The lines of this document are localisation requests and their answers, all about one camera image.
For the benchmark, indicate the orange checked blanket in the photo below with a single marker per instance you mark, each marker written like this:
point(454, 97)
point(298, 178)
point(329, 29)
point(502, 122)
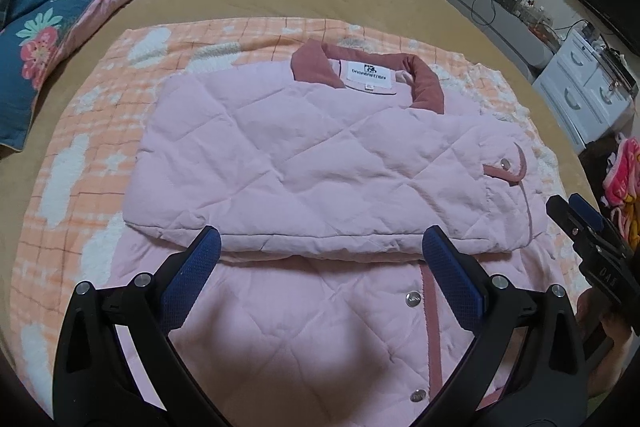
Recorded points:
point(90, 147)

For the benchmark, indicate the white chest of drawers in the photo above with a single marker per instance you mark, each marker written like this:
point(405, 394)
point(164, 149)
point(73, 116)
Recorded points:
point(585, 92)

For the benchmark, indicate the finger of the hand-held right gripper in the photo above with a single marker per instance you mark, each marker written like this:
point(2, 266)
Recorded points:
point(590, 214)
point(565, 222)

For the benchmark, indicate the person's right hand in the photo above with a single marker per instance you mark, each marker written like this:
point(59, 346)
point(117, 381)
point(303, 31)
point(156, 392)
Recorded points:
point(617, 342)

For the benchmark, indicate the pink quilted jacket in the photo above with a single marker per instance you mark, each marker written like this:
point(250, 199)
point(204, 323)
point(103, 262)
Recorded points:
point(300, 167)

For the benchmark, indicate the pink printed cloth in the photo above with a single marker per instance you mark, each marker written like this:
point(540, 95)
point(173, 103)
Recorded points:
point(625, 177)

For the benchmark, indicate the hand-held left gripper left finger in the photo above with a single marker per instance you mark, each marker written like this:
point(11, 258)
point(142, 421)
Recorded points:
point(192, 279)

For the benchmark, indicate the blue floral quilt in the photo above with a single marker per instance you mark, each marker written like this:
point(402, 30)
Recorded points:
point(55, 32)

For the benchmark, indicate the dark fuzzy cloth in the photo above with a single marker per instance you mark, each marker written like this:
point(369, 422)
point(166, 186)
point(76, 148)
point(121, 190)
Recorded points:
point(597, 167)

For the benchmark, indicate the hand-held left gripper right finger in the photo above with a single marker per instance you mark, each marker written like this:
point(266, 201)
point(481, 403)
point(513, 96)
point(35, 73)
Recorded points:
point(450, 277)

